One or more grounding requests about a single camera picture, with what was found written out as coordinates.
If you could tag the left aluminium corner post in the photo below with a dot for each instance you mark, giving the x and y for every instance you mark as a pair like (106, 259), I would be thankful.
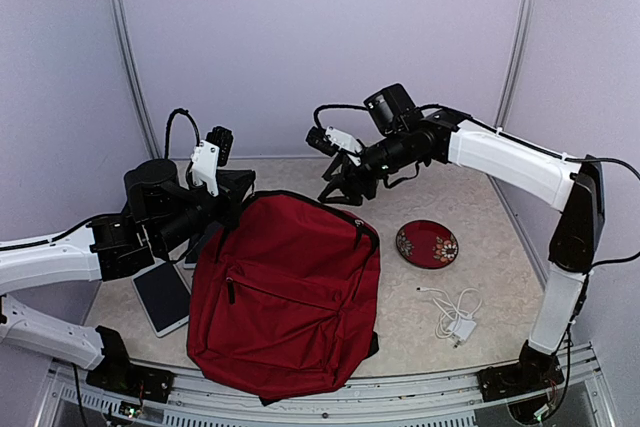
(132, 75)

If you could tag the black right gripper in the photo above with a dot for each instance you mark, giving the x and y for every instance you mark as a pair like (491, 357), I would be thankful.
(351, 174)

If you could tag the aluminium front rail frame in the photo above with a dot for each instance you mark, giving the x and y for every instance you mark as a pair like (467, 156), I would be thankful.
(433, 385)

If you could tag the red floral plate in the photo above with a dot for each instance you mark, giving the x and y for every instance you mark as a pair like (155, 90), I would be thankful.
(427, 244)

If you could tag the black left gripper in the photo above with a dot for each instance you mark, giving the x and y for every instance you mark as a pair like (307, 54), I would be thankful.
(233, 193)

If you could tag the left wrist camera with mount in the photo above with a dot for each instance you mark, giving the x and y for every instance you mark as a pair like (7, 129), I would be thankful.
(208, 155)

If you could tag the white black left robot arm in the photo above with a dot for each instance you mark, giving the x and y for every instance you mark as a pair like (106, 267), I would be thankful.
(159, 216)

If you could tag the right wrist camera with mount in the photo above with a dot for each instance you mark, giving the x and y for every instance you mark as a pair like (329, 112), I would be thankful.
(332, 141)

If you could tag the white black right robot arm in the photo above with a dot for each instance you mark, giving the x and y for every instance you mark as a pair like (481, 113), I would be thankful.
(418, 135)

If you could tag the white charger with cable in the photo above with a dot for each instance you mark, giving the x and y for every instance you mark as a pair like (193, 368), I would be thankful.
(455, 323)

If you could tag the white tablet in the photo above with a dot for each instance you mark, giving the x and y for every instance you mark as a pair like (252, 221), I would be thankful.
(197, 243)
(164, 296)

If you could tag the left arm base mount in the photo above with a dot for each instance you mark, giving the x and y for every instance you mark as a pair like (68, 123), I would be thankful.
(117, 373)

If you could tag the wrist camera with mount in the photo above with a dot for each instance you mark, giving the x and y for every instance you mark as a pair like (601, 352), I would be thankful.
(208, 155)
(332, 141)

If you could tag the red student backpack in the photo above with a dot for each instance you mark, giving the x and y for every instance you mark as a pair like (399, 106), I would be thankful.
(284, 305)

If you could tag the aluminium corner post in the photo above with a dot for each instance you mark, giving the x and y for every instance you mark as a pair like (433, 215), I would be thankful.
(132, 75)
(525, 13)

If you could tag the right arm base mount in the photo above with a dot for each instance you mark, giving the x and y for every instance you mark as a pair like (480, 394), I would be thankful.
(532, 371)

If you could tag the right aluminium corner post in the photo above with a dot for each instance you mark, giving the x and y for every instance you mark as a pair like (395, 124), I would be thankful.
(525, 13)

